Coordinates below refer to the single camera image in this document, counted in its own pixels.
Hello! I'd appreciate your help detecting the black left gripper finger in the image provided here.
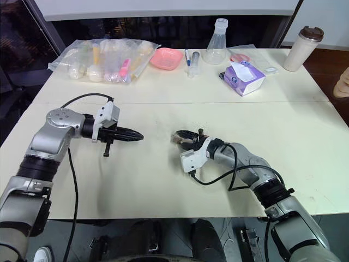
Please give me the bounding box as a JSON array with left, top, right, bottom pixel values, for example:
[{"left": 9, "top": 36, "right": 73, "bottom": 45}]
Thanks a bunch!
[
  {"left": 117, "top": 133, "right": 144, "bottom": 142},
  {"left": 117, "top": 126, "right": 145, "bottom": 137}
]

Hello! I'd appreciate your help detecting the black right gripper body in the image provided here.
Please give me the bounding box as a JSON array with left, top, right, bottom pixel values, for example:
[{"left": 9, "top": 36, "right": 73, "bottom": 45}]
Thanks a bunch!
[{"left": 188, "top": 127, "right": 209, "bottom": 151}]

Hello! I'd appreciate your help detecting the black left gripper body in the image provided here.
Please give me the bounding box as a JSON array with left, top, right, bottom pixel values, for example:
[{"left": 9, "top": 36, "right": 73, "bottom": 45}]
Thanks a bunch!
[{"left": 98, "top": 121, "right": 122, "bottom": 158}]

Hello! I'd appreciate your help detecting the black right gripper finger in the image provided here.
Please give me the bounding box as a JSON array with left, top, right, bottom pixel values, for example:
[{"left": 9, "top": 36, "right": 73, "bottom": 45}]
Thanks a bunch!
[
  {"left": 176, "top": 140, "right": 197, "bottom": 152},
  {"left": 174, "top": 130, "right": 199, "bottom": 139}
]

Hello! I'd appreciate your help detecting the clear plastic syringe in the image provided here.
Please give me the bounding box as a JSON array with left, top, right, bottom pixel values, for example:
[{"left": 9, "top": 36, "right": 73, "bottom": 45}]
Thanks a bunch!
[{"left": 184, "top": 51, "right": 203, "bottom": 79}]

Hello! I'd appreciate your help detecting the clear plastic bag of supplies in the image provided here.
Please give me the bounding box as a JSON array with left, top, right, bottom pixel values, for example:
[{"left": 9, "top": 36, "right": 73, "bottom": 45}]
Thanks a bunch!
[{"left": 47, "top": 38, "right": 162, "bottom": 85}]

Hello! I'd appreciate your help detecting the purple tissue box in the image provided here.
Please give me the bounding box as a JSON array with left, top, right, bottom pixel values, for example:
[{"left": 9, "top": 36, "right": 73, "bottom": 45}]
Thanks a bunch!
[{"left": 219, "top": 60, "right": 267, "bottom": 97}]

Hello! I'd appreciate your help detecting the pink square plastic bowl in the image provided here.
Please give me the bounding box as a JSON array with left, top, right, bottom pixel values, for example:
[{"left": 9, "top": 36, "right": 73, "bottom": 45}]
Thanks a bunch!
[{"left": 149, "top": 47, "right": 184, "bottom": 72}]

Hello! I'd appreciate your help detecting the clear plastic conical flask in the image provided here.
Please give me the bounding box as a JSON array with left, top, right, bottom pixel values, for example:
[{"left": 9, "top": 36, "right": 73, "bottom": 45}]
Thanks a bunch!
[{"left": 204, "top": 18, "right": 228, "bottom": 66}]

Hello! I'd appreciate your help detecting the red petri dish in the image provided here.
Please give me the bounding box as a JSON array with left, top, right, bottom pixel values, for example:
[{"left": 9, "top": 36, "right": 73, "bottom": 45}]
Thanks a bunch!
[{"left": 230, "top": 52, "right": 250, "bottom": 62}]

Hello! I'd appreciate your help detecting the dark rounded shape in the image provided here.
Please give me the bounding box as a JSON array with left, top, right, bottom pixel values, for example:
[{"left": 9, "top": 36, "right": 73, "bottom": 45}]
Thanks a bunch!
[{"left": 190, "top": 219, "right": 227, "bottom": 262}]

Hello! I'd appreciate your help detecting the clear flat plastic bag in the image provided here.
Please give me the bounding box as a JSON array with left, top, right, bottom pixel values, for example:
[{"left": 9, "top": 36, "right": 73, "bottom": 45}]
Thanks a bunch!
[{"left": 225, "top": 44, "right": 280, "bottom": 75}]

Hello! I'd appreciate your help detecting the small black floor object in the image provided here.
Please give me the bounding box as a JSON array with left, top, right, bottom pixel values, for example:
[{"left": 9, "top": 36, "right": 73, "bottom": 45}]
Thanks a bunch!
[{"left": 88, "top": 236, "right": 107, "bottom": 258}]

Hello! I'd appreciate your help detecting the black stapler-like object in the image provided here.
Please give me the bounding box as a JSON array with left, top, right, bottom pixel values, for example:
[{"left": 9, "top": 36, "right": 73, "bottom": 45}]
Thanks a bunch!
[{"left": 239, "top": 225, "right": 261, "bottom": 262}]

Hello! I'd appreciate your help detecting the white window ledge panel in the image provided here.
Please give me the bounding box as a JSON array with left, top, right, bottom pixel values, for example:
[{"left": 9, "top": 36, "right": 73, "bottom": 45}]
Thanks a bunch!
[{"left": 34, "top": 0, "right": 298, "bottom": 22}]

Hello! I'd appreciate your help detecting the beige tumbler with brown lid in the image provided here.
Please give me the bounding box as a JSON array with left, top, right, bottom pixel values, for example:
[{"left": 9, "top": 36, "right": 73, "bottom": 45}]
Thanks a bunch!
[{"left": 282, "top": 26, "right": 326, "bottom": 73}]

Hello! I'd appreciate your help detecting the white round object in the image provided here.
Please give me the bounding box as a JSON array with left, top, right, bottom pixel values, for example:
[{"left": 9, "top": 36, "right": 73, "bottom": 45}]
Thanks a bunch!
[{"left": 33, "top": 246, "right": 53, "bottom": 262}]

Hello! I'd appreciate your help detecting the beige rounded object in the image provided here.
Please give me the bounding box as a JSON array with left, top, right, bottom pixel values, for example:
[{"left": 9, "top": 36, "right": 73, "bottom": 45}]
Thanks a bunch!
[{"left": 333, "top": 66, "right": 349, "bottom": 99}]

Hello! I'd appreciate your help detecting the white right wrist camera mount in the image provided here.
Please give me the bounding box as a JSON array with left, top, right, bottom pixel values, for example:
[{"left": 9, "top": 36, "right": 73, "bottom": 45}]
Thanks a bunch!
[{"left": 179, "top": 137, "right": 216, "bottom": 174}]

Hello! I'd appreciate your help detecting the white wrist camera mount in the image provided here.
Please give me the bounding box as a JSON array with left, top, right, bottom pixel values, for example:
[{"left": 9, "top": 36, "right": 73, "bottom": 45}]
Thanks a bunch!
[
  {"left": 179, "top": 137, "right": 216, "bottom": 174},
  {"left": 91, "top": 101, "right": 121, "bottom": 144}
]

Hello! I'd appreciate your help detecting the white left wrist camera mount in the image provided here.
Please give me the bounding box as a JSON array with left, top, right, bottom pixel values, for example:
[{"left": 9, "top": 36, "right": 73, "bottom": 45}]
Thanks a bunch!
[{"left": 91, "top": 101, "right": 121, "bottom": 144}]

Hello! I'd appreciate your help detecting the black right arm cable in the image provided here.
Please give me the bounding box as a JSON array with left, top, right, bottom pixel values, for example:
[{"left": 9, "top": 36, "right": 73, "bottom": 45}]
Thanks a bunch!
[{"left": 190, "top": 144, "right": 271, "bottom": 192}]

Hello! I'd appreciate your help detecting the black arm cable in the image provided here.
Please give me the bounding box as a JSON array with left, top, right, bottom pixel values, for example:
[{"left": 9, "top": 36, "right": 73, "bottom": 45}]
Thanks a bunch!
[
  {"left": 190, "top": 144, "right": 271, "bottom": 192},
  {"left": 60, "top": 93, "right": 115, "bottom": 262}
]

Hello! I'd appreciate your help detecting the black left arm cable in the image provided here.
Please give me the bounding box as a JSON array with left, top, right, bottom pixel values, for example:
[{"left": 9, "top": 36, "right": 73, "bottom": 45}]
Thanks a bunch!
[{"left": 60, "top": 93, "right": 115, "bottom": 262}]

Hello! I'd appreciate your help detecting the grey metal frame post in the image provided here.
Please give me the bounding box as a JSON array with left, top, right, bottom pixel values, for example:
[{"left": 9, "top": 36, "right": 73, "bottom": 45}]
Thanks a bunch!
[
  {"left": 275, "top": 0, "right": 304, "bottom": 49},
  {"left": 28, "top": 0, "right": 67, "bottom": 56}
]

